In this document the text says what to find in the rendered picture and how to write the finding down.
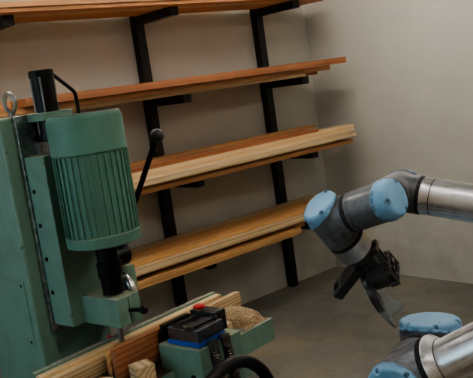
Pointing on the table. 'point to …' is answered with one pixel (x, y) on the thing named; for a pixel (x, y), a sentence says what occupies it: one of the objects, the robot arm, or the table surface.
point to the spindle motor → (93, 179)
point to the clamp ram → (170, 325)
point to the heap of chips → (243, 316)
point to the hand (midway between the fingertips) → (392, 304)
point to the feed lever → (141, 187)
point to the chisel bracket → (110, 308)
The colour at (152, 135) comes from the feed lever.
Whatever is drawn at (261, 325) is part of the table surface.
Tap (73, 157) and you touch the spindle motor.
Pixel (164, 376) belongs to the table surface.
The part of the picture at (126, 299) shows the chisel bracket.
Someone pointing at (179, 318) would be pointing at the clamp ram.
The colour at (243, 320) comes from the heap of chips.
